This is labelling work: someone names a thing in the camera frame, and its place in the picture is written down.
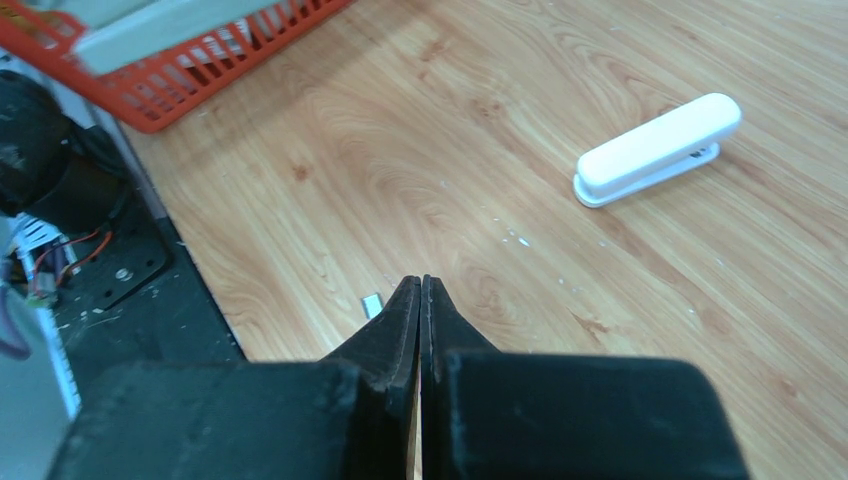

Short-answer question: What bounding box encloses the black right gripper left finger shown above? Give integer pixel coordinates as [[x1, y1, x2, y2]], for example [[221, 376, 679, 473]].
[[48, 276, 422, 479]]

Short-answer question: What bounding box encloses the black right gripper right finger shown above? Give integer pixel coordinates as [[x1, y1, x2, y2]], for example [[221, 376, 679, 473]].
[[419, 276, 750, 479]]

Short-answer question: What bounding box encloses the small staple strip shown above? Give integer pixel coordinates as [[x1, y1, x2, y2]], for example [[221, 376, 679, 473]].
[[361, 293, 384, 320]]

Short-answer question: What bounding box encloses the white stapler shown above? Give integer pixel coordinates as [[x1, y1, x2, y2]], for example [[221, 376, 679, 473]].
[[573, 93, 743, 208]]

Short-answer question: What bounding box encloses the red plastic basket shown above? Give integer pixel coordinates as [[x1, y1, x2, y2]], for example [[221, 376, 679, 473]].
[[1, 1, 347, 133]]

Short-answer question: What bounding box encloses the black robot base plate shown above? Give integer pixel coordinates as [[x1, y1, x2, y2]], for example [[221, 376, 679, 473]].
[[54, 197, 245, 398]]

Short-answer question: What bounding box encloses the white slotted cable duct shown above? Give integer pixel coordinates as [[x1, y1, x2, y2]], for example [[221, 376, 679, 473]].
[[9, 214, 81, 420]]

